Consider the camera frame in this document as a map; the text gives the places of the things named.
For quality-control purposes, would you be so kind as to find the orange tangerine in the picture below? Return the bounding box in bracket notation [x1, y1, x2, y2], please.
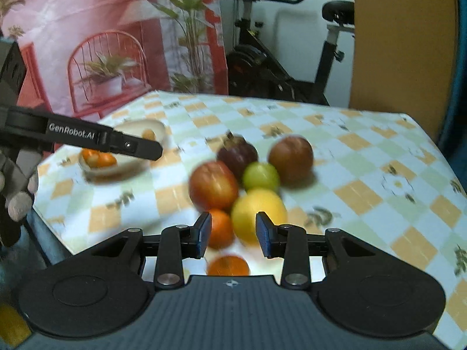
[207, 255, 250, 277]
[81, 148, 117, 168]
[208, 209, 235, 250]

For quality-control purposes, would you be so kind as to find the yellow lemon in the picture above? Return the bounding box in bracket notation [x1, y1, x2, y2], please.
[230, 189, 287, 246]

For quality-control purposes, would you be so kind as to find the large red apple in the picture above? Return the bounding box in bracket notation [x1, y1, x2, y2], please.
[188, 160, 239, 211]

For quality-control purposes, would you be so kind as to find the purple mangosteen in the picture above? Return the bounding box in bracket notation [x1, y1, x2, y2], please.
[216, 132, 258, 181]

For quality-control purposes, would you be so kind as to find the gloved left hand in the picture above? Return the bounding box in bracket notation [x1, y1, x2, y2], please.
[1, 146, 42, 247]

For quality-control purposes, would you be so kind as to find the beige round plate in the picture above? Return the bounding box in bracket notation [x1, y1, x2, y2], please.
[78, 118, 168, 179]

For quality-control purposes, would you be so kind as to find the checkered floral tablecloth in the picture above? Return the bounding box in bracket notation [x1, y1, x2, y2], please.
[34, 92, 466, 349]

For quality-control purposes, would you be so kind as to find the brown round apple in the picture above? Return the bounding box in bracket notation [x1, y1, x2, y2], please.
[268, 135, 314, 185]

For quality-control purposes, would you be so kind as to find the red printed backdrop cloth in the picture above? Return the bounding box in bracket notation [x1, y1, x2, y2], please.
[1, 0, 227, 120]

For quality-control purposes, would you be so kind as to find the black exercise bike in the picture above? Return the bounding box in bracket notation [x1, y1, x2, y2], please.
[224, 0, 355, 108]

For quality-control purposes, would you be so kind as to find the teal curtain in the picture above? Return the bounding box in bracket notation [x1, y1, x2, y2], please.
[438, 0, 466, 179]

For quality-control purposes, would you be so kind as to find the wooden door panel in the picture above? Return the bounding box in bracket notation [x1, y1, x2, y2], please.
[350, 0, 457, 139]

